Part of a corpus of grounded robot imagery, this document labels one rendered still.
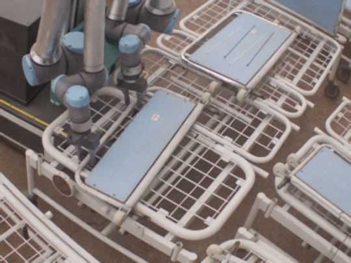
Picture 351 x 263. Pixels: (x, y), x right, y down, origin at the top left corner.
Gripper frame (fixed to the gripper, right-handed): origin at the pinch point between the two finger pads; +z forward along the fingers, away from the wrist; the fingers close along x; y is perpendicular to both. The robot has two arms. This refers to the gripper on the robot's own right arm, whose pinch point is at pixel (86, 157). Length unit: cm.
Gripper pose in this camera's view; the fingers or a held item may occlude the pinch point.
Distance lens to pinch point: 251.2
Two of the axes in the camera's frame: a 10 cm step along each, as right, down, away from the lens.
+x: -9.0, -2.5, 3.6
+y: 4.4, -5.8, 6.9
